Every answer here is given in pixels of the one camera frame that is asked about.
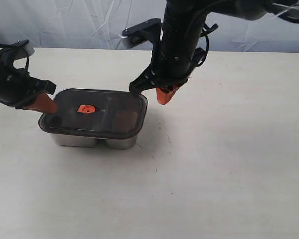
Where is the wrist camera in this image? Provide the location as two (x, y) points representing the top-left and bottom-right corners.
(120, 18), (162, 49)
(0, 40), (35, 64)

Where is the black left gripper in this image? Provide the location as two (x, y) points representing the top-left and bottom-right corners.
(0, 61), (58, 114)

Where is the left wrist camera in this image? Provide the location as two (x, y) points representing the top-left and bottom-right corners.
(0, 40), (35, 64)

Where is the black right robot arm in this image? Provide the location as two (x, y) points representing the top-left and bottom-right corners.
(120, 0), (299, 105)

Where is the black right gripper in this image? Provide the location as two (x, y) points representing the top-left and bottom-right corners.
(129, 43), (204, 105)

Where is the dark transparent box lid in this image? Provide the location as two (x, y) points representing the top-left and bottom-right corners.
(38, 88), (148, 139)

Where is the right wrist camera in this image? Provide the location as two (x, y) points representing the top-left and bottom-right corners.
(120, 18), (162, 49)

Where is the stainless steel lunch box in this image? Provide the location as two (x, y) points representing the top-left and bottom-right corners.
(51, 134), (137, 150)

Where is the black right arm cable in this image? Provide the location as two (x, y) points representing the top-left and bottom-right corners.
(189, 22), (219, 68)

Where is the blue-grey backdrop cloth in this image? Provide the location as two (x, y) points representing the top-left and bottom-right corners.
(0, 0), (299, 52)

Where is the yellow toy cheese wedge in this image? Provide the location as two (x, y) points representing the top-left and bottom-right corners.
(113, 111), (138, 133)

